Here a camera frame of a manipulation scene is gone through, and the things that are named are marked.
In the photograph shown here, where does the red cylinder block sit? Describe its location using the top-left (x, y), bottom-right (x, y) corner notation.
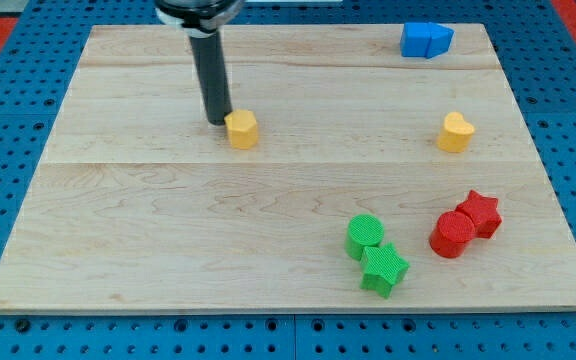
top-left (429, 210), bottom-right (475, 258)

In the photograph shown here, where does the blue cube block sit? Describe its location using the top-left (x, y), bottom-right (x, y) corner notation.
top-left (400, 22), bottom-right (431, 57)

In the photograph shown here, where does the green cylinder block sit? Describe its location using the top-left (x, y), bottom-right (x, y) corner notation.
top-left (344, 214), bottom-right (385, 260)

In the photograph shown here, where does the wooden board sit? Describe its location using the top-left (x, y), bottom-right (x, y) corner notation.
top-left (0, 24), bottom-right (576, 315)

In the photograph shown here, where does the yellow hexagon block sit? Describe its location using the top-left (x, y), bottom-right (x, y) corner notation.
top-left (224, 109), bottom-right (259, 150)

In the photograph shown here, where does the red star block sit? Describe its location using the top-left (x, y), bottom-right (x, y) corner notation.
top-left (456, 190), bottom-right (502, 239)

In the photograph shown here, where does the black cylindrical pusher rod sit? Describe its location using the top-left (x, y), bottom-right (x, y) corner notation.
top-left (190, 31), bottom-right (232, 126)

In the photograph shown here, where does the green star block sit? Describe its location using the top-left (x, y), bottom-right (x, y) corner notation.
top-left (360, 243), bottom-right (410, 299)

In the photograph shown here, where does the yellow heart block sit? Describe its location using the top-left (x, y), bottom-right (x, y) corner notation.
top-left (436, 112), bottom-right (476, 153)

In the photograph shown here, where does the blue pentagon block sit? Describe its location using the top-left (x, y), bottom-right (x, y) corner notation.
top-left (425, 23), bottom-right (454, 59)

